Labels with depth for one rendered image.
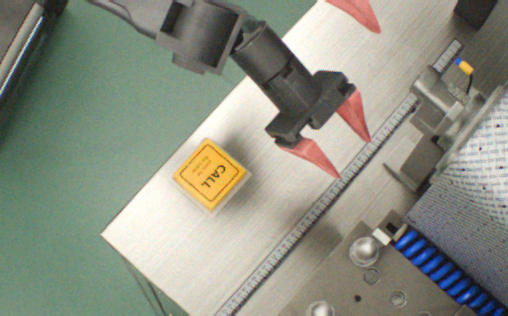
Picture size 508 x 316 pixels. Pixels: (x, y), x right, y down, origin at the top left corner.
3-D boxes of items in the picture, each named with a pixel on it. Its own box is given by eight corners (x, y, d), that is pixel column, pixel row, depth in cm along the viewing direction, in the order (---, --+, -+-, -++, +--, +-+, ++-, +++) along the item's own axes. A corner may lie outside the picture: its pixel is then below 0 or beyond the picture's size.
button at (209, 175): (207, 141, 140) (207, 136, 138) (246, 175, 139) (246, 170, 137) (172, 179, 138) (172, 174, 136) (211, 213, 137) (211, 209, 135)
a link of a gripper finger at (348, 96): (329, 167, 126) (282, 114, 122) (366, 126, 127) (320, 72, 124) (357, 174, 120) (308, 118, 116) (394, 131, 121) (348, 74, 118)
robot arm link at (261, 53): (226, 52, 113) (265, 18, 113) (215, 40, 119) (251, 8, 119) (266, 95, 115) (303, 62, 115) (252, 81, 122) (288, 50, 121)
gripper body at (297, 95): (272, 140, 122) (232, 96, 119) (327, 80, 124) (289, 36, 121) (297, 146, 116) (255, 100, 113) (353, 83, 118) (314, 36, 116)
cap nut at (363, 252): (362, 232, 124) (367, 225, 120) (384, 250, 124) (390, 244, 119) (343, 254, 123) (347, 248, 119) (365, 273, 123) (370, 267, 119)
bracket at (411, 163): (401, 136, 141) (445, 62, 112) (435, 166, 140) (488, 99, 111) (379, 162, 140) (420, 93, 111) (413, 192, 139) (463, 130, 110)
